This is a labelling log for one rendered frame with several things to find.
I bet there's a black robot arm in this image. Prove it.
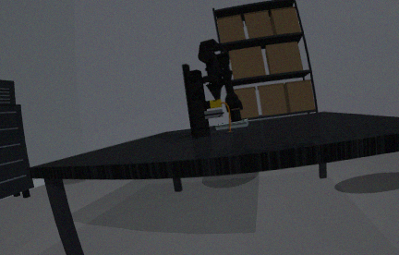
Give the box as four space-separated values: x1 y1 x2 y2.
198 39 243 122

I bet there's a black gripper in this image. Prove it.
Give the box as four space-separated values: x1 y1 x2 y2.
201 65 226 100

